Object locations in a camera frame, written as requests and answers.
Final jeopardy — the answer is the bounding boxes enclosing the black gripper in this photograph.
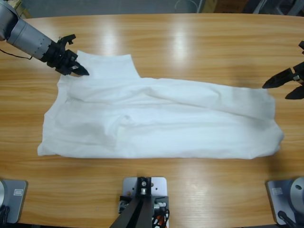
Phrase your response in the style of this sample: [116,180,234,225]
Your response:
[262,61,304,100]
[41,42,90,78]

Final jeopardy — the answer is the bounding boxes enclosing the white t-shirt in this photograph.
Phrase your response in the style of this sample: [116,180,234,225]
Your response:
[37,49,285,160]

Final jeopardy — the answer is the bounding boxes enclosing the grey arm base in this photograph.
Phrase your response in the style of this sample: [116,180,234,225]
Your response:
[265,175,304,225]
[0,179,29,224]

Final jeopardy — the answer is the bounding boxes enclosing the light wooden pallet stack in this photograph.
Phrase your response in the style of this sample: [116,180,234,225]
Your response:
[9,0,31,19]

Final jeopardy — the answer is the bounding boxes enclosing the brown cardboard box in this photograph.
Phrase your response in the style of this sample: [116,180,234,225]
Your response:
[205,0,250,12]

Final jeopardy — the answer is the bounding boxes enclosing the short black arm cable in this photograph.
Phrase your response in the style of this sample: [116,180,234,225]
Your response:
[0,48,33,60]

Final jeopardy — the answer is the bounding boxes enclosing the grey metal frame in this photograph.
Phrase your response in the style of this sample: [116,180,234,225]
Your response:
[251,0,304,17]

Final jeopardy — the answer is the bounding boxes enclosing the thin white wire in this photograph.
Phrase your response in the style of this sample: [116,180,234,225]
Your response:
[175,0,198,12]

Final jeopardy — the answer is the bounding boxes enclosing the black base cable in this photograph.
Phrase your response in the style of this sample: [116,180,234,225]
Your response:
[0,205,11,224]
[277,210,297,228]

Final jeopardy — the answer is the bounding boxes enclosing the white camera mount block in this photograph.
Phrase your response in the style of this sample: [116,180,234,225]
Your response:
[118,176,171,228]

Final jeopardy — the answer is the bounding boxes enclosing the dark brown camera post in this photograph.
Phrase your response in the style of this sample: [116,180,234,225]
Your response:
[111,177,153,228]

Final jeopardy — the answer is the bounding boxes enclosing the black orange cable tangle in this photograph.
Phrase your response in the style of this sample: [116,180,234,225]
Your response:
[152,209,171,228]

